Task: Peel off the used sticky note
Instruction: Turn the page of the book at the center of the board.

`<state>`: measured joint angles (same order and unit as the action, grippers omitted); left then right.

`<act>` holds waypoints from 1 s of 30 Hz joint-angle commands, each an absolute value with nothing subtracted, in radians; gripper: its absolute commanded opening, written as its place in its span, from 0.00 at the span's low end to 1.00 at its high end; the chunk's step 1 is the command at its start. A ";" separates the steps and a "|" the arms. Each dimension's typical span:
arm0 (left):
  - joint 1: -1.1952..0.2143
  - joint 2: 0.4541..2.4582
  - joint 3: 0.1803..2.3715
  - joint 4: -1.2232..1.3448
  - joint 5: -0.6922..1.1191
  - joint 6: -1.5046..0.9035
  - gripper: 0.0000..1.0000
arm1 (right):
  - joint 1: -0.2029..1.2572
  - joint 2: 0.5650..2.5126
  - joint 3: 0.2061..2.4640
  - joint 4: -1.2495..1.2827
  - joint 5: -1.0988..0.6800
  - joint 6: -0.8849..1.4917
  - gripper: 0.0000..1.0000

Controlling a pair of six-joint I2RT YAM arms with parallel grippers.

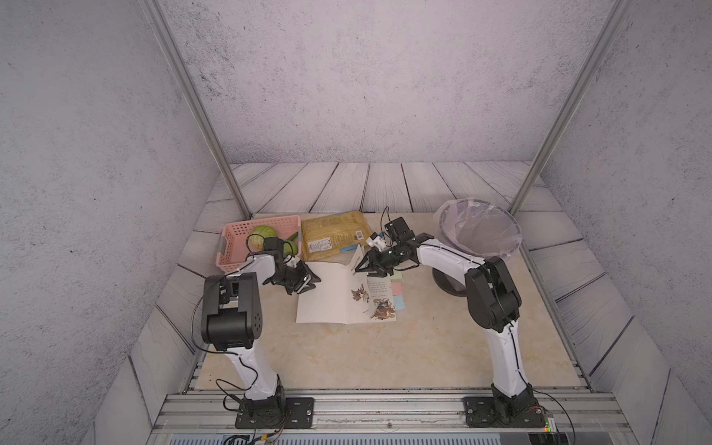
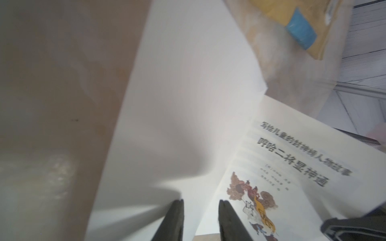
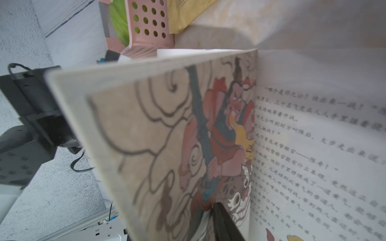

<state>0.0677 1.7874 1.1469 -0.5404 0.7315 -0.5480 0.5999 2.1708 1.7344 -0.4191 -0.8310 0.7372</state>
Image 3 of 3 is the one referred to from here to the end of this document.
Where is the large green cabbage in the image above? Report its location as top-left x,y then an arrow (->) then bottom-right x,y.
109,0 -> 130,47

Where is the illustrated children's story book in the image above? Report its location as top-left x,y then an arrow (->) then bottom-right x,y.
46,48 -> 386,241

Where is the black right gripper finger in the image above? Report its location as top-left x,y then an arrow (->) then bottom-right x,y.
212,202 -> 245,241

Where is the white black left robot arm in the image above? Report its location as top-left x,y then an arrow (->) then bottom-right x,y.
1,63 -> 82,188

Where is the pink perforated plastic basket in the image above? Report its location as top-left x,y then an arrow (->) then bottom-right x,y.
98,1 -> 175,59

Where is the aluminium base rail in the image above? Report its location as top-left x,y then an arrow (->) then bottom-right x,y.
40,206 -> 130,241

